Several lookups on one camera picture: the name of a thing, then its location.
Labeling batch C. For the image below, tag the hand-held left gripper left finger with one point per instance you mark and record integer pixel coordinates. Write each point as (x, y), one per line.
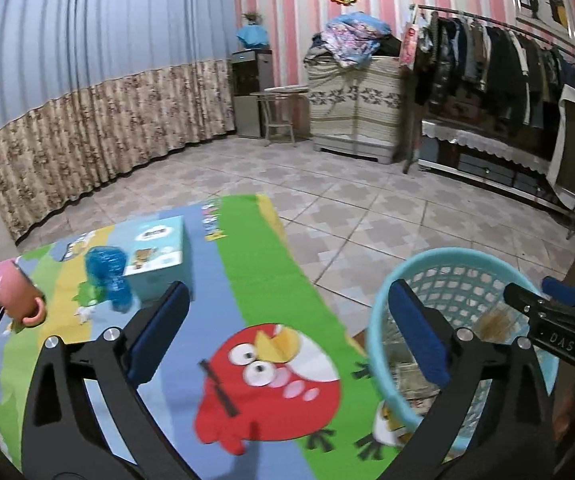
(160, 320)

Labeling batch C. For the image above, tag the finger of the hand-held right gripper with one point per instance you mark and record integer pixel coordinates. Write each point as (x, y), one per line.
(562, 290)
(527, 300)

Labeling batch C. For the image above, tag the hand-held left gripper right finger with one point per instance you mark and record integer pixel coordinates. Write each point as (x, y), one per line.
(420, 325)

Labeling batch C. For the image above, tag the teal plastic basket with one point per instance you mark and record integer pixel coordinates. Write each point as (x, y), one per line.
(467, 280)

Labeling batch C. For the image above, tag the paper scraps in basket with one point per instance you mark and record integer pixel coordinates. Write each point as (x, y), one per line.
(410, 377)

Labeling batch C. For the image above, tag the blue plastic bag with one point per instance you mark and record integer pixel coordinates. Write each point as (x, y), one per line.
(110, 272)

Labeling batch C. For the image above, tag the light blue cardboard box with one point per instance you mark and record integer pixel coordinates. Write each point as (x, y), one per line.
(160, 250)

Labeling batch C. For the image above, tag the colourful cartoon play mat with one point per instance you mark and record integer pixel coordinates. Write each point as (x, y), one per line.
(247, 320)

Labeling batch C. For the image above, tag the low cabinet with lace cloth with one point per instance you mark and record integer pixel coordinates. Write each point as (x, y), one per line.
(487, 155)

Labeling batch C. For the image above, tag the patterned fabric wardrobe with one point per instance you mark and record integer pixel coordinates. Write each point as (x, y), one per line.
(355, 105)

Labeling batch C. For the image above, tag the row of hanging clothes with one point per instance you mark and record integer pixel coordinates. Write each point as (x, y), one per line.
(497, 65)

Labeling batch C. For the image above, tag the small folding table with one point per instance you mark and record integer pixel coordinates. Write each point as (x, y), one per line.
(277, 110)

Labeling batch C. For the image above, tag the grey water dispenser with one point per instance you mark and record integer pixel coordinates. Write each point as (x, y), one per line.
(250, 95)

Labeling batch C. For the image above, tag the blue and floral curtain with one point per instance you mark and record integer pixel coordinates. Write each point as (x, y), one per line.
(97, 75)

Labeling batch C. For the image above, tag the pink hanging garment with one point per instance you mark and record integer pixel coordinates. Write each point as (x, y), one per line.
(408, 45)

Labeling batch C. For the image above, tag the metal clothes rack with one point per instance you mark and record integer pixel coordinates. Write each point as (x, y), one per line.
(492, 17)

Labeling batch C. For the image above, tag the pile of clothes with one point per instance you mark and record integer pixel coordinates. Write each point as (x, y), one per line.
(350, 40)

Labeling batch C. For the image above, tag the potted plant with blue cover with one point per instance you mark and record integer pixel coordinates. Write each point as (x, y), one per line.
(252, 35)

